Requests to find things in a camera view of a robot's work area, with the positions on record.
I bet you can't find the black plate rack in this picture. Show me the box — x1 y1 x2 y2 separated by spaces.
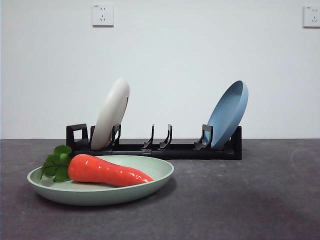
65 123 243 161

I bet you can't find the pale green plate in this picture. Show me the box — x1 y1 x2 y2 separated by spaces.
26 154 175 207

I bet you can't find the cream white plate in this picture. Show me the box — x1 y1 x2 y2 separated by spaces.
90 76 131 151

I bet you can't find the blue plate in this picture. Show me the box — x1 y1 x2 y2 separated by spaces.
207 79 250 150

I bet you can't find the white wall socket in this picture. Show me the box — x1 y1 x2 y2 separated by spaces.
91 4 115 28
302 5 320 28

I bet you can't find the orange carrot with green leaves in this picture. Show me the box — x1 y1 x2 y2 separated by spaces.
41 144 155 188

